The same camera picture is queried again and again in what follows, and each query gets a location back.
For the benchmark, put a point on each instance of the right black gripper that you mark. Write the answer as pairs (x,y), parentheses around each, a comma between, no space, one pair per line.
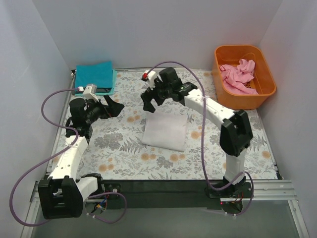
(155,91)

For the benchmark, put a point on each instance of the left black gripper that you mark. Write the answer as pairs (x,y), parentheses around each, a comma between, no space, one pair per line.
(104,110)

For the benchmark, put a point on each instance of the white t shirt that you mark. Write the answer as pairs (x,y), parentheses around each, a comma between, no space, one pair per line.
(166,131)

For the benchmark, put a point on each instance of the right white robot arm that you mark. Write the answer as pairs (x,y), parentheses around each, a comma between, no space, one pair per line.
(234,126)

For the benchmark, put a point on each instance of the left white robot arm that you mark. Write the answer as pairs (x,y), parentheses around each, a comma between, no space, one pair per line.
(61,194)

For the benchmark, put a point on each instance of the grey folded t shirt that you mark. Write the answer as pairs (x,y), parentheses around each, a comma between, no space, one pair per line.
(103,90)

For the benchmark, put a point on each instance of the floral table mat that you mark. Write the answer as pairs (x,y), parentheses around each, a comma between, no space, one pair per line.
(116,150)

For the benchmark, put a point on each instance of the pink t shirt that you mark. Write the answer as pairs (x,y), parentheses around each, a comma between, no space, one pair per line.
(235,78)

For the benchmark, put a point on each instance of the orange plastic basket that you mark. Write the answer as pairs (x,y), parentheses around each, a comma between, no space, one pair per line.
(263,81)

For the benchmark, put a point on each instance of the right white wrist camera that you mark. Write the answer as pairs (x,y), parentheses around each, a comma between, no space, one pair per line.
(149,77)

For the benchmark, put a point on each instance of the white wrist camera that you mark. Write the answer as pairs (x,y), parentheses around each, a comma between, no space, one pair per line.
(149,77)
(89,92)

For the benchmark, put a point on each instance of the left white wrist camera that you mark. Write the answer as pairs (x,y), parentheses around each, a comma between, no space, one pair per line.
(89,92)

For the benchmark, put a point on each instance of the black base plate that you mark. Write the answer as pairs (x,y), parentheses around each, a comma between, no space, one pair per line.
(182,200)

